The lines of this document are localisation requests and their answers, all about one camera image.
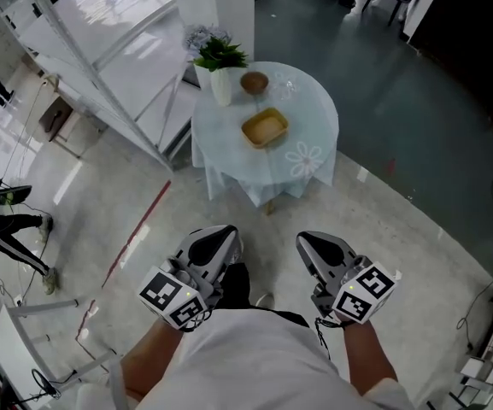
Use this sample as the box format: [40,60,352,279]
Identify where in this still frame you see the brown wooden bowl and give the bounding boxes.
[239,71,270,96]

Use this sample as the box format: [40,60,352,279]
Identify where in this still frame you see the green leafy plant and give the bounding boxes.
[192,36,249,73]

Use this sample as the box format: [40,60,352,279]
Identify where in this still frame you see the clear glass dish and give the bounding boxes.
[270,72,296,101]

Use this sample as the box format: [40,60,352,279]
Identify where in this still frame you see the white desk with metal legs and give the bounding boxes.
[0,299,120,403]

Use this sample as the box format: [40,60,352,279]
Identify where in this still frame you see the pale blue flower bunch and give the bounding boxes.
[185,23,232,53]

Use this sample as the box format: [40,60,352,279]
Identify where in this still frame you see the black wrist strap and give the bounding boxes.
[313,315,354,361]

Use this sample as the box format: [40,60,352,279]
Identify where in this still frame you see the person's white shirt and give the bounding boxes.
[74,307,416,410]

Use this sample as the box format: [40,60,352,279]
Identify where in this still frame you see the person's left forearm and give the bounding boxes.
[120,313,187,401]

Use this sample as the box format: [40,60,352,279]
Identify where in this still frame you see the round table with wooden legs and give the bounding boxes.
[191,61,340,217]

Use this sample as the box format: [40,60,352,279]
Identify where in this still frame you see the white metal shelving rack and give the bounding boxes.
[0,0,192,173]

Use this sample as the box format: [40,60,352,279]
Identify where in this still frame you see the black floor cable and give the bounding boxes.
[456,271,493,352]

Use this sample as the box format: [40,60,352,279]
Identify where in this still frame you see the white ribbed vase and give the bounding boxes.
[209,67,233,108]

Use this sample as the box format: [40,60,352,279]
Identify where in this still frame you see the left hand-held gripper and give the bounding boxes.
[138,224,245,331]

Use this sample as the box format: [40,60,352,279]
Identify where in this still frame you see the grey equipment rack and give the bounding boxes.
[448,296,493,410]

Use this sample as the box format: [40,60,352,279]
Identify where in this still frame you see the pale blue flowered tablecloth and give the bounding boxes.
[191,61,340,208]

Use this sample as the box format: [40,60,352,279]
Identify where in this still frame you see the person's black trousers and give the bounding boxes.
[218,261,311,328]

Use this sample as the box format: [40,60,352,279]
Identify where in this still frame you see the yellow rectangular container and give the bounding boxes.
[240,107,290,149]

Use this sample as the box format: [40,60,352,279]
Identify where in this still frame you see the person's right forearm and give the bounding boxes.
[342,319,401,396]

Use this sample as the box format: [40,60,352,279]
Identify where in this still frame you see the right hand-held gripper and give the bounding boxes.
[295,231,402,326]

